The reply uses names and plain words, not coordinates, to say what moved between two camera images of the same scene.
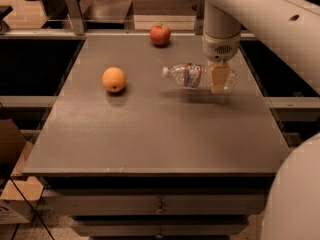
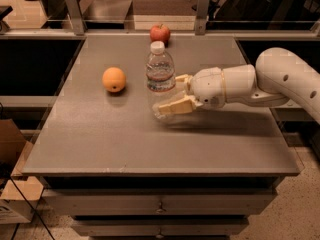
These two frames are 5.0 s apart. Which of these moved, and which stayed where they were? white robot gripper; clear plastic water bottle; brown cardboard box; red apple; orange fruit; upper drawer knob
Moved: white robot gripper; clear plastic water bottle
Stayed: red apple; upper drawer knob; orange fruit; brown cardboard box
